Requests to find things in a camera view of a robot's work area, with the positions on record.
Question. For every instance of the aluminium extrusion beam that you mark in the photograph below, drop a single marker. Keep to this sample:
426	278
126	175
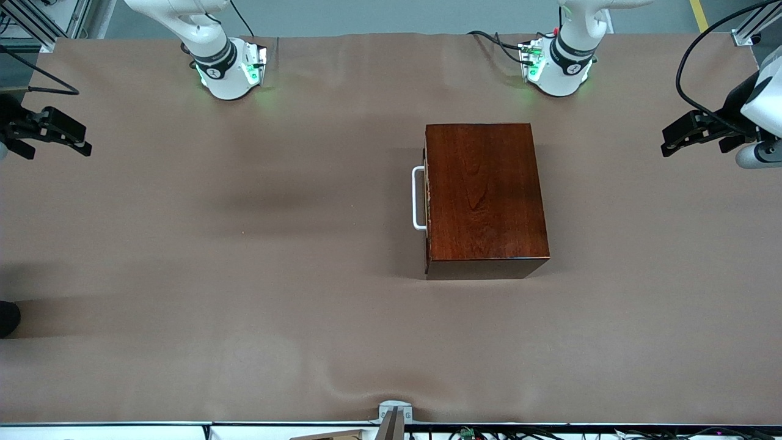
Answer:
27	24
748	33

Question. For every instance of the brown cardboard piece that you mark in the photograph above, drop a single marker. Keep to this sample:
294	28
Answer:
336	436

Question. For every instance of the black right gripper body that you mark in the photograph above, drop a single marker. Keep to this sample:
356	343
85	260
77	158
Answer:
13	121

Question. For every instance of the grey metal frame post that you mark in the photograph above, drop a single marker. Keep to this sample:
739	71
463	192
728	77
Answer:
79	15

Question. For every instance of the dark brown wooden cabinet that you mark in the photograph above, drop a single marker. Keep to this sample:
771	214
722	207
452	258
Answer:
482	195

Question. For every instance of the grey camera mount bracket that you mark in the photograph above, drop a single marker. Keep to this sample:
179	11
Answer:
394	410

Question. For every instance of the yellow floor tape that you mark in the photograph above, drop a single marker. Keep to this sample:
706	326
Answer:
699	15

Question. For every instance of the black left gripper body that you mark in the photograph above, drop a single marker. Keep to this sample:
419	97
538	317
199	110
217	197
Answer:
730	116

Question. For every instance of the brown table cloth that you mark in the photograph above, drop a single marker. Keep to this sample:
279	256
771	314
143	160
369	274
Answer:
214	275

